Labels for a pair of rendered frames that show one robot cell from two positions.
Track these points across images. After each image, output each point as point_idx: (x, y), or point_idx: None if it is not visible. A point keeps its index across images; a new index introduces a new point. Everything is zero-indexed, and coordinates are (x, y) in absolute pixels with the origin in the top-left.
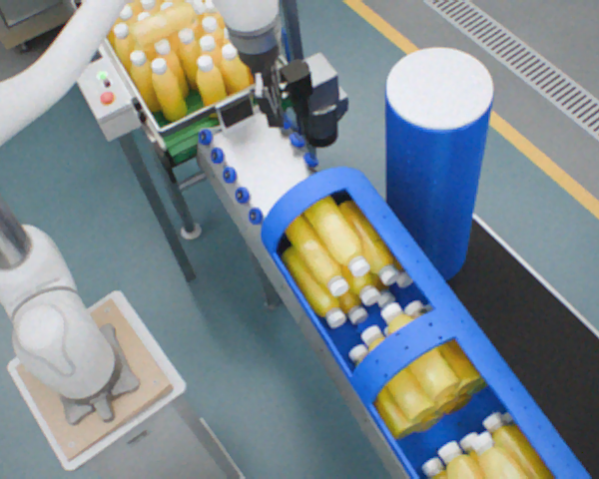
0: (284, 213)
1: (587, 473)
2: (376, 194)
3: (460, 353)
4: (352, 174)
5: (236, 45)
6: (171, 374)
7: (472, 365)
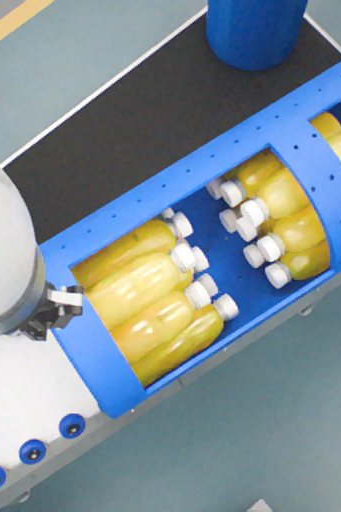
0: (107, 364)
1: None
2: (62, 234)
3: None
4: None
5: (28, 309)
6: None
7: (315, 119)
